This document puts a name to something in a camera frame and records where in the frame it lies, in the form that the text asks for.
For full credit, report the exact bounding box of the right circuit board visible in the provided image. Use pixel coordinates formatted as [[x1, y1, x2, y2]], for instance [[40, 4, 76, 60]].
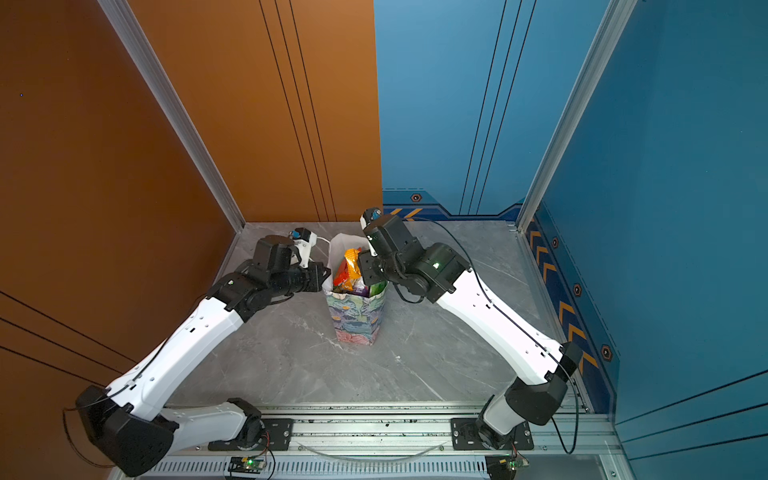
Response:
[[485, 456, 530, 480]]

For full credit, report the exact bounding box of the circuit board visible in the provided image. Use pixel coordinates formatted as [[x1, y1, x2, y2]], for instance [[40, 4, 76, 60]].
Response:
[[227, 456, 267, 476], [485, 456, 530, 480]]

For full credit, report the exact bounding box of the aluminium rail frame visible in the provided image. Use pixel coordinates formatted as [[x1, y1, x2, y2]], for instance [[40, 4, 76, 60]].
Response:
[[144, 396, 634, 479]]

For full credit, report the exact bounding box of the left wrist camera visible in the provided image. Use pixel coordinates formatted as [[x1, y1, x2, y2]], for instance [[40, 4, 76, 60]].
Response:
[[290, 227, 317, 268]]

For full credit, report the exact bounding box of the small red snack packet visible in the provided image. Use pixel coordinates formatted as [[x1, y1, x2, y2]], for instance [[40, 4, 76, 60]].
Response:
[[333, 262, 349, 290]]

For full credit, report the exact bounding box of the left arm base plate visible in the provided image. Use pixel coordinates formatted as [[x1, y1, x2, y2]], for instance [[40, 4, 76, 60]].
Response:
[[207, 418, 294, 452]]

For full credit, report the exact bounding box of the small orange snack packet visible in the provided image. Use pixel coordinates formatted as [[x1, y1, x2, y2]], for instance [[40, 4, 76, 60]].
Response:
[[342, 248, 362, 288]]

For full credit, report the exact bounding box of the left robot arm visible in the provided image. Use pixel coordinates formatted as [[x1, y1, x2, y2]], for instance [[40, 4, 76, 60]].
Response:
[[74, 228, 331, 477]]

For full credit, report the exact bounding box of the floral white paper bag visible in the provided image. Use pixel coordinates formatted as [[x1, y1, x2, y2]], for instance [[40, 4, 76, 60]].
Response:
[[322, 234, 388, 346]]

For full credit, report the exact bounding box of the left circuit board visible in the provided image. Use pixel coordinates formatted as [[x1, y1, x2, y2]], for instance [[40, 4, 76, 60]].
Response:
[[227, 456, 267, 476]]

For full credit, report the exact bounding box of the large green chips bag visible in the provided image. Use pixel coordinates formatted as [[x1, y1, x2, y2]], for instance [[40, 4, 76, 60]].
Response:
[[369, 281, 387, 297]]

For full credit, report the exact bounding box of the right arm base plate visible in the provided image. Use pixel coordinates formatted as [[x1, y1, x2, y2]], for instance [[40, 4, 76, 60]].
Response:
[[450, 417, 535, 451]]

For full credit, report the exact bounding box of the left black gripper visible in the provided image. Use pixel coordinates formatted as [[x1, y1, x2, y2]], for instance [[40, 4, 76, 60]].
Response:
[[270, 261, 332, 301]]

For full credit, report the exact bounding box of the purple white snack bag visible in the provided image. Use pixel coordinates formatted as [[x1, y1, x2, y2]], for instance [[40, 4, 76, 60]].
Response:
[[351, 279, 370, 297]]

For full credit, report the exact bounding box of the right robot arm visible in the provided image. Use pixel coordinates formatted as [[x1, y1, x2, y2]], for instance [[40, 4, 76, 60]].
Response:
[[358, 208, 583, 450]]

